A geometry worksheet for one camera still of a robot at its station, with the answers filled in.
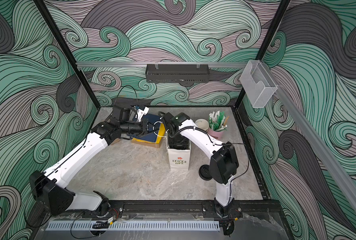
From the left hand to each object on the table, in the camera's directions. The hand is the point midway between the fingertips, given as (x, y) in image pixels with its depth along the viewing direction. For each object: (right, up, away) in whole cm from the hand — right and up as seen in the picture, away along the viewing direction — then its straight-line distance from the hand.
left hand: (160, 128), depth 70 cm
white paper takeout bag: (+9, -16, +5) cm, 19 cm away
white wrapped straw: (+31, +6, +20) cm, 37 cm away
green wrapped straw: (+35, +5, +20) cm, 41 cm away
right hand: (+8, -11, +12) cm, 19 cm away
